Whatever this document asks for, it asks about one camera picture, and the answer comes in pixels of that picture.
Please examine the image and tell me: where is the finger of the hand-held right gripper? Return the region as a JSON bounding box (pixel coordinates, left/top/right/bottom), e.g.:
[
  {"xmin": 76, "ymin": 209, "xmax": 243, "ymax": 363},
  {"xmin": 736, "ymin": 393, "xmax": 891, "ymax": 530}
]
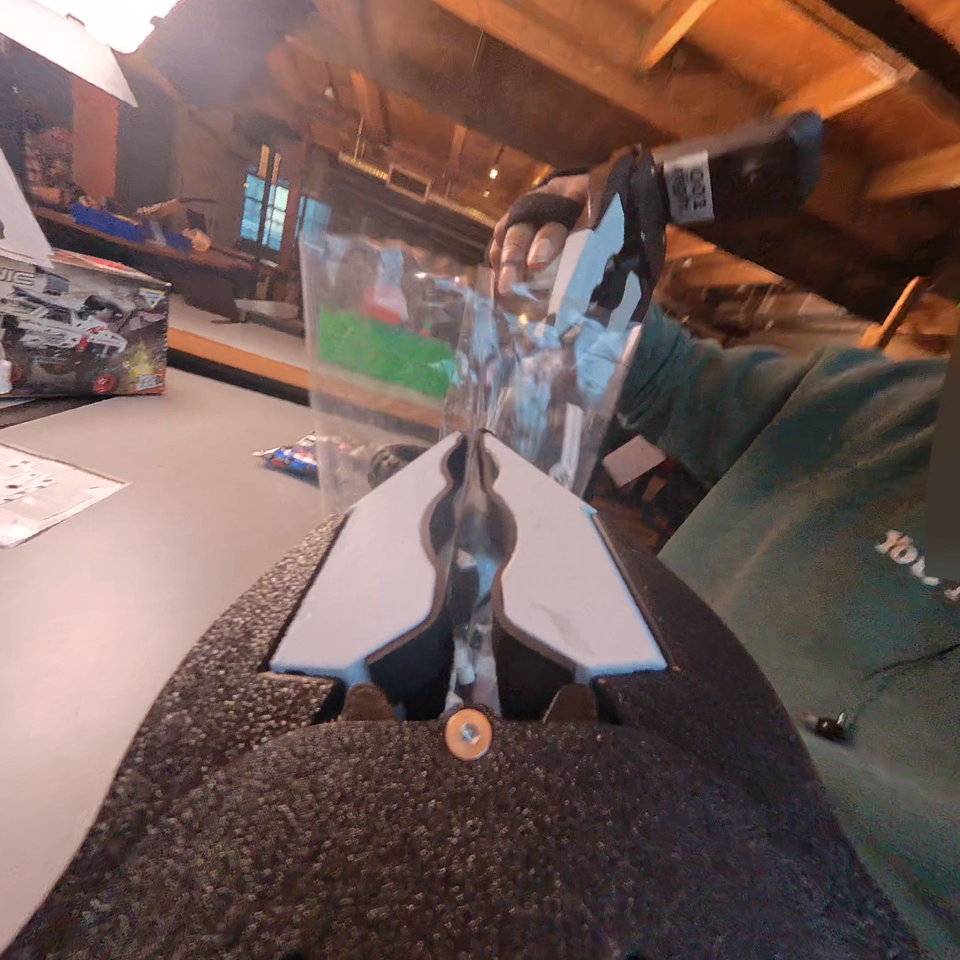
[
  {"xmin": 597, "ymin": 248, "xmax": 652, "ymax": 343},
  {"xmin": 546, "ymin": 192, "xmax": 634, "ymax": 328}
]

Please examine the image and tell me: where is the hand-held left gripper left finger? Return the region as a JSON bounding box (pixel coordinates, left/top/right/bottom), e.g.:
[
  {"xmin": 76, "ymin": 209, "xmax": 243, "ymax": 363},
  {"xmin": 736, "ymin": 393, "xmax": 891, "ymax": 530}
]
[{"xmin": 270, "ymin": 434, "xmax": 478, "ymax": 715}]

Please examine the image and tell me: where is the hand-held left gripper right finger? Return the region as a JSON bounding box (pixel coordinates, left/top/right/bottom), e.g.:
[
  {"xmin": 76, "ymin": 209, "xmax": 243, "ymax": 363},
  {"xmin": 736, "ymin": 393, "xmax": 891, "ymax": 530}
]
[{"xmin": 480, "ymin": 434, "xmax": 670, "ymax": 715}]

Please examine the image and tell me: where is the small bag of toy pins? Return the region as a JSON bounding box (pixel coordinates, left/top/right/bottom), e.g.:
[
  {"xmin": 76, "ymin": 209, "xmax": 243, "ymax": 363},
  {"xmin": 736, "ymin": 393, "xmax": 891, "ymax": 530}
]
[{"xmin": 252, "ymin": 434, "xmax": 325, "ymax": 483}]

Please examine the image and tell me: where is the large clear plastic bag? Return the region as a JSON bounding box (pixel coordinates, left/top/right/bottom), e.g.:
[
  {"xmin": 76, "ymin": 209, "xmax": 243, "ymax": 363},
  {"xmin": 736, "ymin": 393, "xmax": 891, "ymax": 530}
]
[{"xmin": 299, "ymin": 225, "xmax": 649, "ymax": 718}]

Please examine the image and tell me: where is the person's right hand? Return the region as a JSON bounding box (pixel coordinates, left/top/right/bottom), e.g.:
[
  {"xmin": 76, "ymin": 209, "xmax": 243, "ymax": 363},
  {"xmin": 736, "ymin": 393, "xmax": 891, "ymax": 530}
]
[{"xmin": 492, "ymin": 213, "xmax": 580, "ymax": 295}]

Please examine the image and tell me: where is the green box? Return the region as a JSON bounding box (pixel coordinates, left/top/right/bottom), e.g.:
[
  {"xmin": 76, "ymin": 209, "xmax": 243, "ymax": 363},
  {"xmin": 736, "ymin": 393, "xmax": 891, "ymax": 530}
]
[{"xmin": 314, "ymin": 306, "xmax": 460, "ymax": 400}]

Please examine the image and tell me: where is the person's torso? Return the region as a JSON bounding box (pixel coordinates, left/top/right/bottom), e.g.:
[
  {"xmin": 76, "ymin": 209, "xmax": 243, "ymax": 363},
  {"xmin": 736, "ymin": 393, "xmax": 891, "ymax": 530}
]
[{"xmin": 657, "ymin": 348, "xmax": 960, "ymax": 949}]

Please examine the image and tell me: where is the background wooden table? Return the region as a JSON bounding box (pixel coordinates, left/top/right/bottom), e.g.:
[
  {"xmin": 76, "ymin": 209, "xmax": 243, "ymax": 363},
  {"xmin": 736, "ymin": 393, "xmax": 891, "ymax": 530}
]
[{"xmin": 162, "ymin": 293, "xmax": 451, "ymax": 439}]

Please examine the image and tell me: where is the window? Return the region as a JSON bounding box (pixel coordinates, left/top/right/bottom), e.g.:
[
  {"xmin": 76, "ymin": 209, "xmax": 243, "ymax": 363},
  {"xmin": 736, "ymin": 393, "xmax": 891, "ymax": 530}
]
[{"xmin": 239, "ymin": 144, "xmax": 334, "ymax": 252}]

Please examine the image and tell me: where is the white sticker sheet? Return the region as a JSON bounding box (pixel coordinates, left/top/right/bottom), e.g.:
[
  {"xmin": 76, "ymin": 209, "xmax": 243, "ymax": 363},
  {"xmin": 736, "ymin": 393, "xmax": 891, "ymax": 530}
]
[{"xmin": 0, "ymin": 441, "xmax": 130, "ymax": 550}]

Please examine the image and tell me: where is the toy truck box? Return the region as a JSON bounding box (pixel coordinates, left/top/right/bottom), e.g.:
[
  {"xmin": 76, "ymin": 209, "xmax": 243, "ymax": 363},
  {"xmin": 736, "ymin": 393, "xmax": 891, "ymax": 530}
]
[{"xmin": 0, "ymin": 246, "xmax": 171, "ymax": 400}]

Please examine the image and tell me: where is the bright light panel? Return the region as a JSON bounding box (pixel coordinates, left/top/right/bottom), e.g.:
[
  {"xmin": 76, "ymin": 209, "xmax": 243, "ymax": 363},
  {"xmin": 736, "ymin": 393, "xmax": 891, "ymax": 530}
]
[{"xmin": 0, "ymin": 0, "xmax": 184, "ymax": 109}]

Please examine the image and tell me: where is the black cord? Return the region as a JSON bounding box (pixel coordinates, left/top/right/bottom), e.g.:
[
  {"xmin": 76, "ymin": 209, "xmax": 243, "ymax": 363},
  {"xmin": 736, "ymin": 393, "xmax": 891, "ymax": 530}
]
[{"xmin": 803, "ymin": 645, "xmax": 960, "ymax": 744}]

